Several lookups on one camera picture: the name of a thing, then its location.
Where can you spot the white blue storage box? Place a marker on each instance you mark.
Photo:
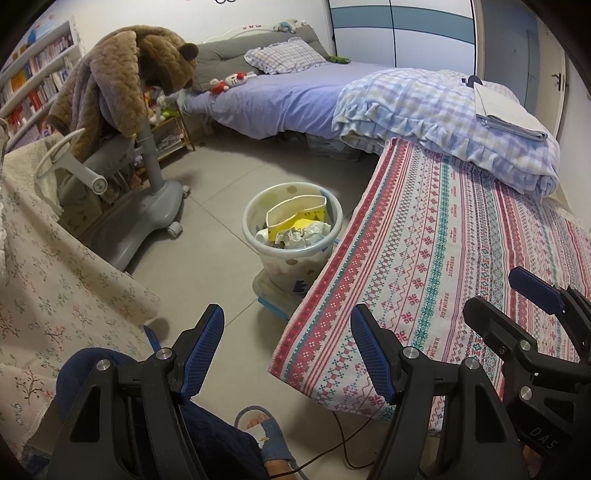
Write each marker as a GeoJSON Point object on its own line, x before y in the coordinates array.
{"type": "Point", "coordinates": [277, 300]}

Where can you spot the wooden bedside shelf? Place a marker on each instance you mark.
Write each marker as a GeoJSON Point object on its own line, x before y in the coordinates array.
{"type": "Point", "coordinates": [173, 136]}

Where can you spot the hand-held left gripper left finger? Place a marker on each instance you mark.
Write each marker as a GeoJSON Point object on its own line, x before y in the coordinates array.
{"type": "Point", "coordinates": [203, 355]}

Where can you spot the white tissue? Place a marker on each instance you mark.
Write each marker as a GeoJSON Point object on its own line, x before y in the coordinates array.
{"type": "Point", "coordinates": [291, 237]}

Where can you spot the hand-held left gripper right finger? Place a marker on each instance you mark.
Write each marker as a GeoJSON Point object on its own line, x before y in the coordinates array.
{"type": "Point", "coordinates": [374, 360]}

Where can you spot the folded grey sheets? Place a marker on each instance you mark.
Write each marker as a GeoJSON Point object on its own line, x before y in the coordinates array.
{"type": "Point", "coordinates": [503, 110]}

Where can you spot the dark blue small object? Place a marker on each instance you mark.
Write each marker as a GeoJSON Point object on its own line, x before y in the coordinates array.
{"type": "Point", "coordinates": [472, 81]}

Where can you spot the green plush toy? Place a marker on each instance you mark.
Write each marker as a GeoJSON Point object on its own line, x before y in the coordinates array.
{"type": "Point", "coordinates": [339, 59]}

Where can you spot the purple bed sheet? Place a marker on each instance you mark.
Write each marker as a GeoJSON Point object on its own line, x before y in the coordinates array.
{"type": "Point", "coordinates": [286, 101]}

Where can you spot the white bookshelf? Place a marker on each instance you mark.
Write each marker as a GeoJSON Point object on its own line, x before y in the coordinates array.
{"type": "Point", "coordinates": [27, 69]}

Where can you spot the dark blue trousers leg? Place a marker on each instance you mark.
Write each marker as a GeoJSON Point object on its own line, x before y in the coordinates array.
{"type": "Point", "coordinates": [217, 443]}

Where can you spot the red white plush toy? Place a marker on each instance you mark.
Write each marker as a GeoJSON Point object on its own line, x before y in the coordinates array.
{"type": "Point", "coordinates": [226, 83]}

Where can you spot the clear underbed storage box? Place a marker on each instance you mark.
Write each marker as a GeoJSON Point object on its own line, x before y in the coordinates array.
{"type": "Point", "coordinates": [341, 145]}

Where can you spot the brown fleece coat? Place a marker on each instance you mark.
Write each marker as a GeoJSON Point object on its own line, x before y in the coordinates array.
{"type": "Point", "coordinates": [120, 74]}

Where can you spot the white snack wrapper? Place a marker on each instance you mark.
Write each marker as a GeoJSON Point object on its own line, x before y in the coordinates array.
{"type": "Point", "coordinates": [318, 233]}

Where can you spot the grey headboard cushion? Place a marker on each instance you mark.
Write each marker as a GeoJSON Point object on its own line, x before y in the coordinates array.
{"type": "Point", "coordinates": [221, 50]}

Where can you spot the foot in blue slipper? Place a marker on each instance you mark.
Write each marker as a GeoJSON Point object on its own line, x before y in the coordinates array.
{"type": "Point", "coordinates": [277, 443]}

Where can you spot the red teal patterned bedspread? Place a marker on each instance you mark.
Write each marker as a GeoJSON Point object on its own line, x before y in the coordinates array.
{"type": "Point", "coordinates": [415, 240]}

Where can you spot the checked ruffled blanket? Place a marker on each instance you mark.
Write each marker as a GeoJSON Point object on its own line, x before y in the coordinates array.
{"type": "Point", "coordinates": [415, 110]}

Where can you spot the grey swivel chair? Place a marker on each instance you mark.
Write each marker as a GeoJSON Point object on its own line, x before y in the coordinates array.
{"type": "Point", "coordinates": [138, 198]}

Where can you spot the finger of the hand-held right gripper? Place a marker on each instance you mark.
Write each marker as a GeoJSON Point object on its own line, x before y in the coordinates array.
{"type": "Point", "coordinates": [535, 288]}
{"type": "Point", "coordinates": [489, 318]}

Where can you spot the grey plush toy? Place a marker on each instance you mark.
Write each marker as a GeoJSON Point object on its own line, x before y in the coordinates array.
{"type": "Point", "coordinates": [288, 25]}

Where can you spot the checked ruffled pillow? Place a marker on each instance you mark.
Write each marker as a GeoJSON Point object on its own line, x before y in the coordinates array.
{"type": "Point", "coordinates": [286, 55]}

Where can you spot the white blue wardrobe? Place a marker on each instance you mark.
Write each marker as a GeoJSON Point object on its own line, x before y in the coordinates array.
{"type": "Point", "coordinates": [406, 32]}

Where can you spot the white door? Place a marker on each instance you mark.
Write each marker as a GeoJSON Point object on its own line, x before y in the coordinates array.
{"type": "Point", "coordinates": [545, 69]}

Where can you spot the cream floral cloth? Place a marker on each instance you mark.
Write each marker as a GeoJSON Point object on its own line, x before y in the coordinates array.
{"type": "Point", "coordinates": [69, 300]}

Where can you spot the yellow white paper box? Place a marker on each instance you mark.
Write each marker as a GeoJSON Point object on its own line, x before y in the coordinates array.
{"type": "Point", "coordinates": [295, 207]}

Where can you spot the row of books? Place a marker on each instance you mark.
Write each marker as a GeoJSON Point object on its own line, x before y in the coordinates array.
{"type": "Point", "coordinates": [41, 83]}

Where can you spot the white plastic bucket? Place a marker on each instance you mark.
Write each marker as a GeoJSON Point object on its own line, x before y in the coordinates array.
{"type": "Point", "coordinates": [277, 270]}

